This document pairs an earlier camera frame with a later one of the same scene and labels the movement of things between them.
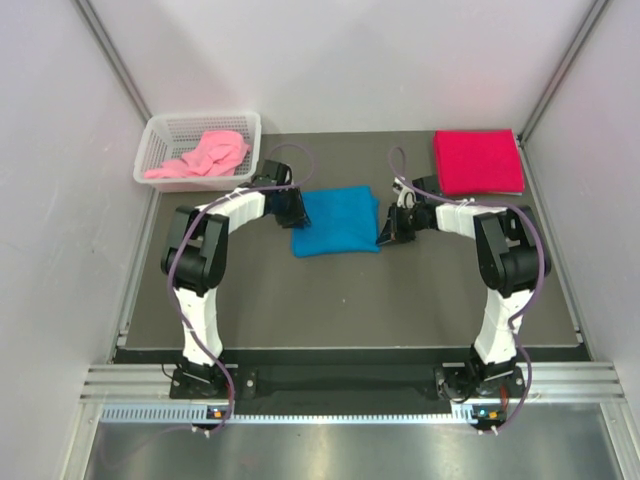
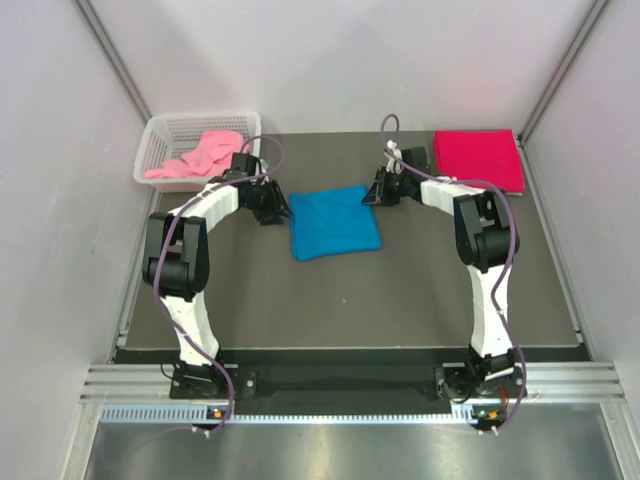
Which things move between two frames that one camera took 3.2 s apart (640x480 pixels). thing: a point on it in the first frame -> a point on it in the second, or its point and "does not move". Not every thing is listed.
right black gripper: [392, 231] -> [378, 194]
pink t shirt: [214, 154] does not move
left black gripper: [298, 216] -> [277, 204]
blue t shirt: [342, 220] does not move
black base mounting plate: [347, 387] does not move
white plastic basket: [167, 137] does not move
